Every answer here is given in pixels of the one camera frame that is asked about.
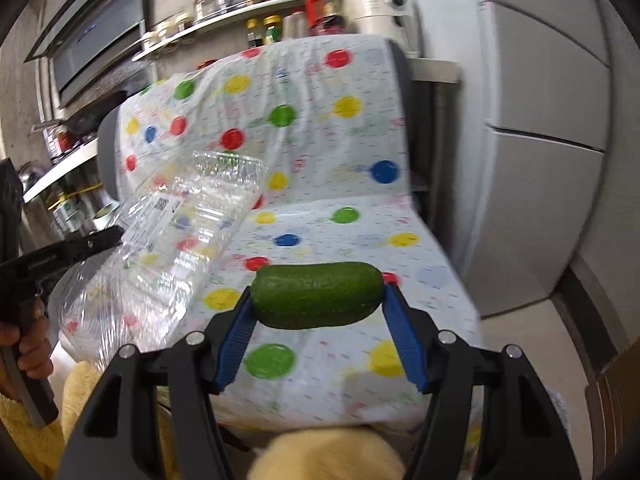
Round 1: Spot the steel range hood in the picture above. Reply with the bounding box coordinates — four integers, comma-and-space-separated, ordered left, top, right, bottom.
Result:
24, 0, 152, 109

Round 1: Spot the green cucumber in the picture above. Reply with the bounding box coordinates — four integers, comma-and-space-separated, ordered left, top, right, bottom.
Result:
250, 261, 385, 332

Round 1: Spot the balloon print plastic sheet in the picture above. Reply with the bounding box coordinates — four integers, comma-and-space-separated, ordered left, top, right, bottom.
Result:
57, 32, 483, 433

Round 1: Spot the person's left hand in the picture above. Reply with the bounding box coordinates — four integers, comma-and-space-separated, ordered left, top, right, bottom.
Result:
0, 297, 54, 382

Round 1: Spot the white kitchen appliance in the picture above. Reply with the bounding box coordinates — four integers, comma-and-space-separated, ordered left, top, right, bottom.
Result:
341, 0, 422, 57

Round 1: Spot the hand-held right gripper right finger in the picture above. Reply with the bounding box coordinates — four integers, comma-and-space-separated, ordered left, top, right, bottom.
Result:
382, 282, 581, 480

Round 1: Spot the row of condiment bottles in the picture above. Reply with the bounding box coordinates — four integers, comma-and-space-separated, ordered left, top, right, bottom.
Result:
140, 0, 352, 53

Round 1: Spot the black frying pan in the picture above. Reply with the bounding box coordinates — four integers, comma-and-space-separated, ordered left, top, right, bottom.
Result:
31, 89, 132, 135

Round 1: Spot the white low shelf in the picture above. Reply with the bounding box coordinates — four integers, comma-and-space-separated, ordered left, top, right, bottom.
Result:
22, 137, 102, 204

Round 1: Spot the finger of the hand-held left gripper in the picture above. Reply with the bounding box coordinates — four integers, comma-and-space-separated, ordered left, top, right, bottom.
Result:
0, 225, 126, 282

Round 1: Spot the clear plastic clamshell container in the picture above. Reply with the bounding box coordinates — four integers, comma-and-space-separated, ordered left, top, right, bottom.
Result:
107, 150, 267, 352

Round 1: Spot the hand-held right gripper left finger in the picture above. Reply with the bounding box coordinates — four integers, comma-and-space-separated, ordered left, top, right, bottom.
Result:
57, 287, 257, 480

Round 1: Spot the white wall shelf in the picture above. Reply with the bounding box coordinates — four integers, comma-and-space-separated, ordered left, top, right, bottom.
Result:
132, 0, 347, 63

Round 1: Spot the grey refrigerator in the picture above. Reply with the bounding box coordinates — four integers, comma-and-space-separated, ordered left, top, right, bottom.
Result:
395, 0, 627, 319

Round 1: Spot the clear plastic bag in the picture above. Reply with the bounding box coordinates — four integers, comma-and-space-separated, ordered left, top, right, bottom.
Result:
50, 259, 133, 363

